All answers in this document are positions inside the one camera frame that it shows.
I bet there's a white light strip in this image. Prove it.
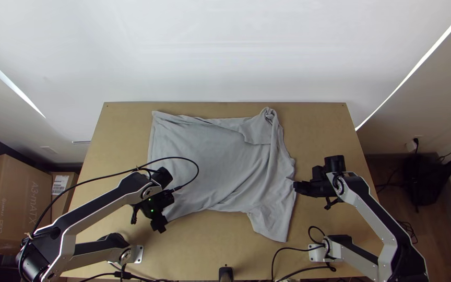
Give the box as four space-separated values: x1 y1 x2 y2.
0 48 47 119

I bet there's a large cardboard box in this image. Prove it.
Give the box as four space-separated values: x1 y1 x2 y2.
0 154 53 246

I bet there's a grey t-shirt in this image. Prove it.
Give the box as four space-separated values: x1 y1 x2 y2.
147 106 298 243

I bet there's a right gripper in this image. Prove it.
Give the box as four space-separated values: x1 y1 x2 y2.
292 178 336 199

